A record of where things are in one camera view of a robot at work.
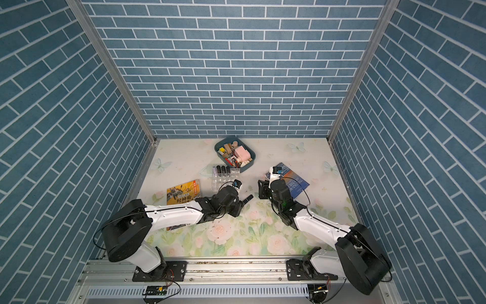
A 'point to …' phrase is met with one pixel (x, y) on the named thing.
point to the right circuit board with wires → (317, 292)
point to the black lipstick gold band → (218, 168)
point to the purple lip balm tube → (214, 171)
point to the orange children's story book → (181, 194)
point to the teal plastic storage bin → (226, 149)
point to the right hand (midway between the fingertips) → (262, 181)
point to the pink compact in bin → (242, 154)
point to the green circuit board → (156, 290)
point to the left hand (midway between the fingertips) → (244, 205)
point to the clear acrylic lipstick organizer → (223, 174)
